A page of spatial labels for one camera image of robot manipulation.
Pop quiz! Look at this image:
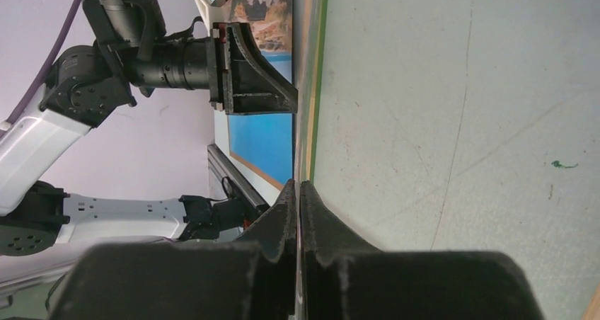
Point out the landscape photo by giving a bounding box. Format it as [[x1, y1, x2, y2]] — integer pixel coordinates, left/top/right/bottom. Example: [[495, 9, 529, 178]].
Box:
[[224, 0, 293, 190]]

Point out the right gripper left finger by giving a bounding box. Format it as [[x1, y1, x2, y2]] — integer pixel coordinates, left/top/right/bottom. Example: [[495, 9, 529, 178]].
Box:
[[48, 180, 296, 319]]

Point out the wooden picture frame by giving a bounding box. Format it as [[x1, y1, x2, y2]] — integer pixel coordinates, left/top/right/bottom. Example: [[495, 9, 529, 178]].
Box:
[[291, 0, 331, 185]]

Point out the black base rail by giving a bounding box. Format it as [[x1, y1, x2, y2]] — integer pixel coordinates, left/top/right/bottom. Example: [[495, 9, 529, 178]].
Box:
[[207, 144, 270, 215]]

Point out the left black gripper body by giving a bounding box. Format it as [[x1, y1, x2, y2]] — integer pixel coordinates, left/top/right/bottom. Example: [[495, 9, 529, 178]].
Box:
[[81, 0, 213, 114]]

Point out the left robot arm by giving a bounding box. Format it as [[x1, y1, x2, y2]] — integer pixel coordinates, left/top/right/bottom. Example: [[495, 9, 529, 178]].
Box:
[[1, 0, 229, 303]]

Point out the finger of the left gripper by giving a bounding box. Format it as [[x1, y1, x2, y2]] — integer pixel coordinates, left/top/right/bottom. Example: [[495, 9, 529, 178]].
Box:
[[223, 23, 298, 115]]

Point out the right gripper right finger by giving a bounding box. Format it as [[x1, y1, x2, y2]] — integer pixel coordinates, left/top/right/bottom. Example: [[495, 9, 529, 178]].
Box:
[[299, 181, 543, 319]]

